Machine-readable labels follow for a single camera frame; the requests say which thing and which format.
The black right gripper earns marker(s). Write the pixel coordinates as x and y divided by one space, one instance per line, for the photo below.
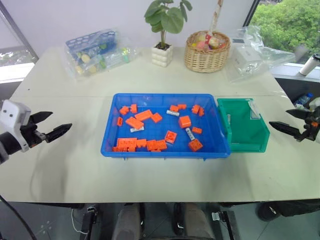
310 128

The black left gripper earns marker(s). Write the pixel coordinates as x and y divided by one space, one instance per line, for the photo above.
31 136

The white flat box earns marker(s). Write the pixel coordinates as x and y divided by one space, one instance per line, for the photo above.
246 53

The plastic water bottle blue cap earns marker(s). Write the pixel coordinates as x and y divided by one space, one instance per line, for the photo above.
303 98

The clear label card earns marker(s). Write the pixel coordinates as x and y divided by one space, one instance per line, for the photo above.
255 112

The green plastic bin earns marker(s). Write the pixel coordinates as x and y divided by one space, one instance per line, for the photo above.
246 130

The white bottle with black cap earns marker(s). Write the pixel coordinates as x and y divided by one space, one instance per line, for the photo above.
309 65

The small orange building block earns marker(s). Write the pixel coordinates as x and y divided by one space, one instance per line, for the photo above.
134 108
195 109
141 142
131 149
201 112
124 110
119 121
174 108
156 117
182 106
196 130

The clear crumpled plastic bag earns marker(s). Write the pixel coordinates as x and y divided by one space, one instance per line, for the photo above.
262 55

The long orange building block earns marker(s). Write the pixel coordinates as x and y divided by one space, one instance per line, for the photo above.
134 122
127 142
120 149
143 115

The clear bag with lab items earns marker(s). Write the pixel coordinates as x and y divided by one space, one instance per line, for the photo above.
100 57

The white grey brick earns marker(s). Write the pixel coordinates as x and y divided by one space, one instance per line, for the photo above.
190 133
137 129
173 113

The blue test tube rack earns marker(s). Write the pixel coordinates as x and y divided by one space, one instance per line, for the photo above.
82 41

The dark rounded shape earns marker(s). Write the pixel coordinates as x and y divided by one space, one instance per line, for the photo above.
290 210

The square orange building block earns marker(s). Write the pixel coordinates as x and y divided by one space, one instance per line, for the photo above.
151 145
195 145
171 136
161 144

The large square orange block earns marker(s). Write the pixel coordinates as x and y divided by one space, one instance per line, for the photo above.
185 121

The yellow toy fruit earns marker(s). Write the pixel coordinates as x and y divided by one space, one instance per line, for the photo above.
215 42

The blue plastic tray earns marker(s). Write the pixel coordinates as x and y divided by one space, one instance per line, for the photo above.
162 127

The pink toy fruit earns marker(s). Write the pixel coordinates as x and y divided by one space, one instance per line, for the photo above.
200 45

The grey rounded shape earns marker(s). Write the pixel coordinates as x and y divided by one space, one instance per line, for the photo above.
126 222
197 221

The green plant in white pot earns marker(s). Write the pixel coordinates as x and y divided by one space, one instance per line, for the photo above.
162 53

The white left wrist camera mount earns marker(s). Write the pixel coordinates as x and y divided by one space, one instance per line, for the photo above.
12 116

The dark window frame post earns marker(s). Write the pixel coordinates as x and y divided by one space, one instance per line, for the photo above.
20 32
251 11

